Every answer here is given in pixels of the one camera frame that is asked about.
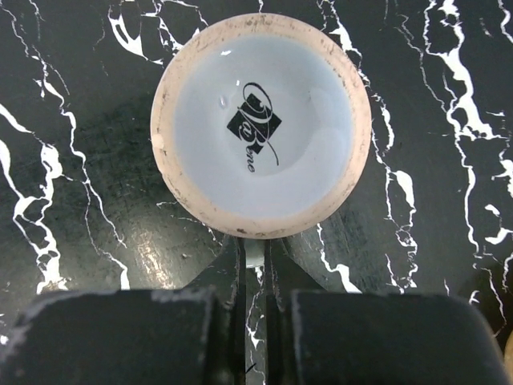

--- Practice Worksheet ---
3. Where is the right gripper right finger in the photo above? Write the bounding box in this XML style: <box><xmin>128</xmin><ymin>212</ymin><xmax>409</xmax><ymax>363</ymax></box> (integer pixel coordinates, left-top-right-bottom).
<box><xmin>264</xmin><ymin>216</ymin><xmax>506</xmax><ymax>384</ymax></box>

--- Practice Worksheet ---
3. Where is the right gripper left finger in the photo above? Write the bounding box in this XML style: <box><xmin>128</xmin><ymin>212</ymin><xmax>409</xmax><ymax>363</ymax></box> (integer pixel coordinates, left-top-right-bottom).
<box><xmin>1</xmin><ymin>236</ymin><xmax>245</xmax><ymax>384</ymax></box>

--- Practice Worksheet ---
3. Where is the light blue footed mug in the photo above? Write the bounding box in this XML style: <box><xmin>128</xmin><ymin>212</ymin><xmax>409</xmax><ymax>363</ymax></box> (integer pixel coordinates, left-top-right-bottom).
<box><xmin>149</xmin><ymin>12</ymin><xmax>373</xmax><ymax>269</ymax></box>

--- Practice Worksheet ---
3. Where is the yellow square plate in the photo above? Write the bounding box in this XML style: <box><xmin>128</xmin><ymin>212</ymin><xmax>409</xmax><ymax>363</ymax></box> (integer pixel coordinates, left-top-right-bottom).
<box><xmin>503</xmin><ymin>333</ymin><xmax>513</xmax><ymax>377</ymax></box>

